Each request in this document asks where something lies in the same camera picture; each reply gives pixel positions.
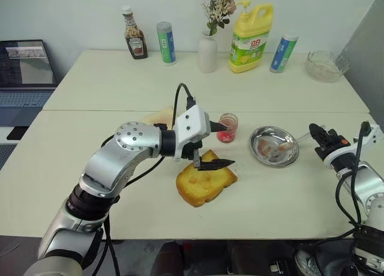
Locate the golden toast slice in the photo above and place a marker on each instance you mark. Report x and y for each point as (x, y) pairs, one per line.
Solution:
(207, 186)

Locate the white sneaker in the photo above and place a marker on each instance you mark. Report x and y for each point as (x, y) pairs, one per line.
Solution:
(307, 262)

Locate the ketchup bottle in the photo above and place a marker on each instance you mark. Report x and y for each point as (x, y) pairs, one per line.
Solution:
(135, 43)

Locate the dried flower bouquet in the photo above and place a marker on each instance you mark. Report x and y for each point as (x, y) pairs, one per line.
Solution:
(217, 6)

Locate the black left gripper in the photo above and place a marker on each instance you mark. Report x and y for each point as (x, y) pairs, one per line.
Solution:
(192, 150)

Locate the grey canister blue green label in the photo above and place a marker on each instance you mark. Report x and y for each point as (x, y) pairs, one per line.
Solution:
(282, 55)
(166, 45)

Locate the yellow detergent pump bottle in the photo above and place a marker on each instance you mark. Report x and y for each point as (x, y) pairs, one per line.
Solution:
(249, 48)

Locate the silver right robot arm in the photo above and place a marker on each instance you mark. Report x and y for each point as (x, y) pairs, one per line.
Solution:
(372, 180)

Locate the pale bread slice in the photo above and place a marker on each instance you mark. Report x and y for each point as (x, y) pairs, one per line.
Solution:
(159, 117)

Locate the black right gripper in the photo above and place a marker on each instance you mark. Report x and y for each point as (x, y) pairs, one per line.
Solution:
(334, 142)

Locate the dark grey perforated panel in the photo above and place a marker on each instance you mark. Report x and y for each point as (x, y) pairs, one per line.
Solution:
(5, 156)

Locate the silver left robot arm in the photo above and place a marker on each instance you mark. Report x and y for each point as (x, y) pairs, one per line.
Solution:
(135, 138)

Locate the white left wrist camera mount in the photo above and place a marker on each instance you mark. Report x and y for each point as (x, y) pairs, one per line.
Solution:
(192, 123)

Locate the white ceramic vase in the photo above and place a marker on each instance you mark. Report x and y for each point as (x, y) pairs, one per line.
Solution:
(207, 57)

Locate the metal spoon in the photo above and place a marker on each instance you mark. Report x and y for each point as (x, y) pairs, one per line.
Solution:
(285, 146)

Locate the dark rounded shape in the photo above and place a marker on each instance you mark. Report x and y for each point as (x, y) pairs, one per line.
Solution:
(171, 261)

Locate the black phone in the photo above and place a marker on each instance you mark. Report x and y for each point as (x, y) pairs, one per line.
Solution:
(17, 133)

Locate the round metal plate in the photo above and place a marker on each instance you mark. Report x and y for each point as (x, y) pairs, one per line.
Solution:
(270, 162)

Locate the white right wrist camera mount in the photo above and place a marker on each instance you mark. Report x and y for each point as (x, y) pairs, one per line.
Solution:
(339, 156)

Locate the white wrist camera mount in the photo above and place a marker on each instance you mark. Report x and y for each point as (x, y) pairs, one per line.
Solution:
(192, 123)
(339, 156)

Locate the open laptop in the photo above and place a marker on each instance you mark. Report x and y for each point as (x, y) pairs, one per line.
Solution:
(24, 66)

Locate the small glass jam jar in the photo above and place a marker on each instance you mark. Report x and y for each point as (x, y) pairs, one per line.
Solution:
(228, 133)

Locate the clear glass bowl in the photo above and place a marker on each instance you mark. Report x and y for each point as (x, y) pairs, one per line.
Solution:
(325, 67)

